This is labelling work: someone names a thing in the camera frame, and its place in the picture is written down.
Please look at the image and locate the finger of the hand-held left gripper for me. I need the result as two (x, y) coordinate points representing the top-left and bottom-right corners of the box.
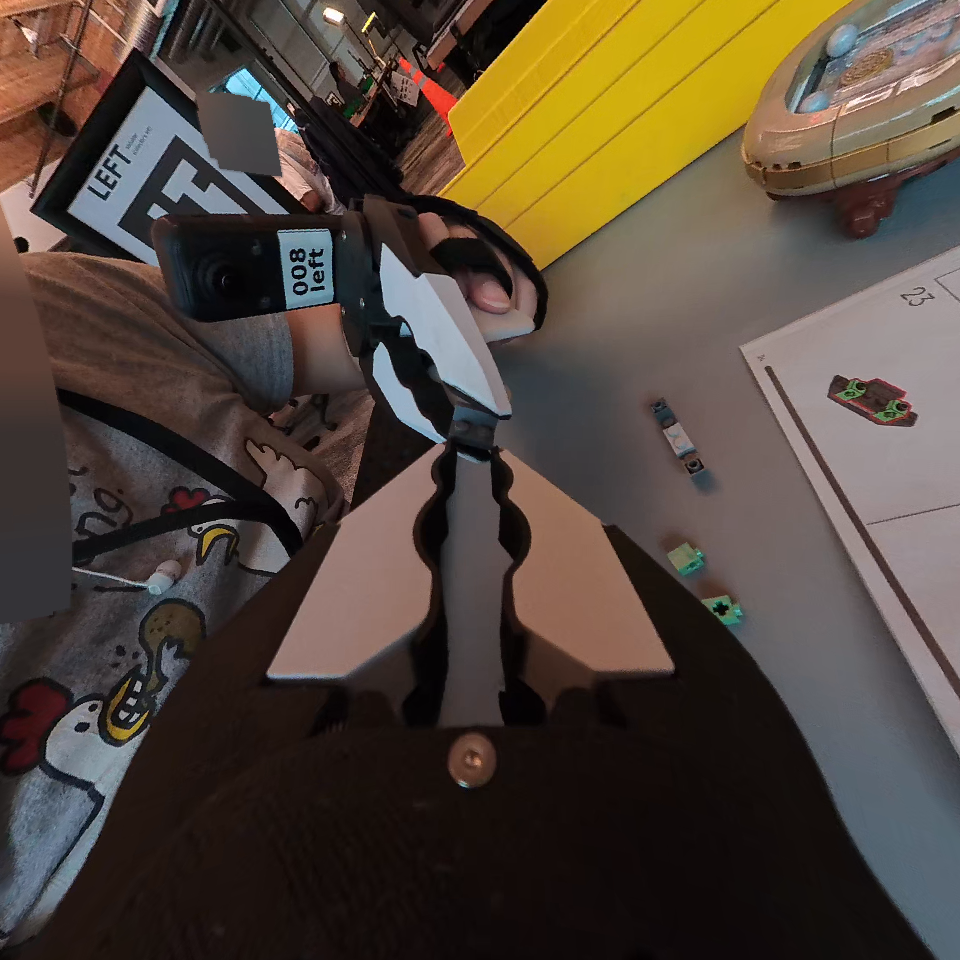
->
(367, 330), (460, 449)
(378, 243), (516, 423)

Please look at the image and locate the person's left hand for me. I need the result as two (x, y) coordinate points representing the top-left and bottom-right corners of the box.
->
(416, 212), (526, 318)

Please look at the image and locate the tan toy brick ship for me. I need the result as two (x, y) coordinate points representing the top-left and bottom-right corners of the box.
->
(741, 0), (960, 241)

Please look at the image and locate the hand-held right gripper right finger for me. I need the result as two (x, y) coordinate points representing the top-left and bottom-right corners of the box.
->
(487, 446), (676, 727)

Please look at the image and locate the printed grey shirt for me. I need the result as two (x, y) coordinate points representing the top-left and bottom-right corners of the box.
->
(0, 251), (376, 946)

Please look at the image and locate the white instruction booklet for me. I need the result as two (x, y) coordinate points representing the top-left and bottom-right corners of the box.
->
(738, 243), (960, 732)

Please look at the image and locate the grey toy brick assembly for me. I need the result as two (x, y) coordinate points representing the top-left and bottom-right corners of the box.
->
(648, 397), (714, 489)

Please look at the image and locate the white earphone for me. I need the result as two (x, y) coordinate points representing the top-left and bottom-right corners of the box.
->
(71, 558), (185, 597)

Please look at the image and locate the person's left forearm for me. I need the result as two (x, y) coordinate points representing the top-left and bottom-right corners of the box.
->
(288, 306), (376, 396)

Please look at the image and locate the yellow plastic bin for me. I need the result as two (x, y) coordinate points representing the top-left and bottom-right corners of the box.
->
(438, 0), (856, 271)

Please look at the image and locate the black strap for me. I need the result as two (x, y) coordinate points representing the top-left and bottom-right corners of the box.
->
(58, 390), (305, 567)

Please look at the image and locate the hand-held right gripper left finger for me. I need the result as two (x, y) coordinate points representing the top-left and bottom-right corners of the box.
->
(266, 446), (457, 727)

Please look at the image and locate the small dark toy brick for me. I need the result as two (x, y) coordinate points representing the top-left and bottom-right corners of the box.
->
(448, 405), (502, 460)

